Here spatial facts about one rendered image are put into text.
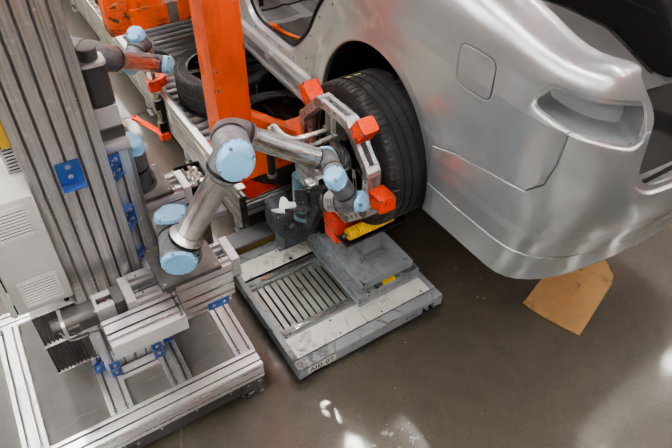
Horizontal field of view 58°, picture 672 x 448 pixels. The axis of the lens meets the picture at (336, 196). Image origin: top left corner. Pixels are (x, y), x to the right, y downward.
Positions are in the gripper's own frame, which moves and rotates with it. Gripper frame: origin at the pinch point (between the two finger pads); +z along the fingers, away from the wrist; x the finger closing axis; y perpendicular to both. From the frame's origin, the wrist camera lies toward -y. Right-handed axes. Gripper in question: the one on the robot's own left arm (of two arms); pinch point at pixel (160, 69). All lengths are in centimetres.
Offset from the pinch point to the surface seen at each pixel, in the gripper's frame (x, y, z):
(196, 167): -14, 38, 30
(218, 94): 13.5, 36.2, -13.9
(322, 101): 45, 73, -27
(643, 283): 137, 217, 79
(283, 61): 54, 17, 30
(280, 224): 2, 84, 42
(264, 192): 6, 57, 65
